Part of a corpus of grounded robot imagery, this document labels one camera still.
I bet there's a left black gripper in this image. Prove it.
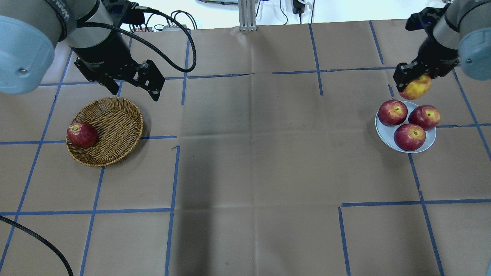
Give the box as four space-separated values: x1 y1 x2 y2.
74 38 165 102

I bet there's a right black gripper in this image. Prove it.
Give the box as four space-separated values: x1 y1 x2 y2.
393 36 460 92

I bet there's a yellow-red apple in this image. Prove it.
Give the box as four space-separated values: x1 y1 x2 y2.
399 74 432 100

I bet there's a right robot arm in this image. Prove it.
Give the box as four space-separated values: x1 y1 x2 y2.
393 0 491 92

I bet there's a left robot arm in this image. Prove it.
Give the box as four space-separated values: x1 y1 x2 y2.
0 0 165 101

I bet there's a plate apple near centre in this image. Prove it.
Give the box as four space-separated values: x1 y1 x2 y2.
377 100 409 127

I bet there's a plate apple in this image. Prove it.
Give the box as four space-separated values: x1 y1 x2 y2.
377 100 409 127
393 123 427 151
408 105 441 131

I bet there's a woven wicker basket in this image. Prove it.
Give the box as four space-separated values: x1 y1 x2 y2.
66 96 144 167

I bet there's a plate apple far side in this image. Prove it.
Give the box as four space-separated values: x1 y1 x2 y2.
408 105 441 131

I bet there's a plate apple front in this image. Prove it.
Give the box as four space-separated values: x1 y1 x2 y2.
393 123 427 151

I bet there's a light blue plate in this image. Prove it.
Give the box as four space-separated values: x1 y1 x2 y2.
375 101 437 153

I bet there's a dark red apple in basket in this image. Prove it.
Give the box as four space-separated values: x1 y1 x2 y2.
67 122 99 148

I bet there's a black power adapter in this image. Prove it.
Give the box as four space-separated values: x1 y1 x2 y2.
292 0 308 14

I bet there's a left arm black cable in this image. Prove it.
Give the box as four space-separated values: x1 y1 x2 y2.
0 6 197 276

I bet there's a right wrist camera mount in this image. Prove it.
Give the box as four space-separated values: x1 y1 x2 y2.
405 4 449 34

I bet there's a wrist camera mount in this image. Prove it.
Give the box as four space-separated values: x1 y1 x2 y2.
405 4 449 34
102 0 145 27

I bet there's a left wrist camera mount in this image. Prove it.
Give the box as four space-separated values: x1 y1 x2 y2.
102 0 145 27

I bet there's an aluminium frame post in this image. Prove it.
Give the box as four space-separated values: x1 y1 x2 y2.
238 0 257 31

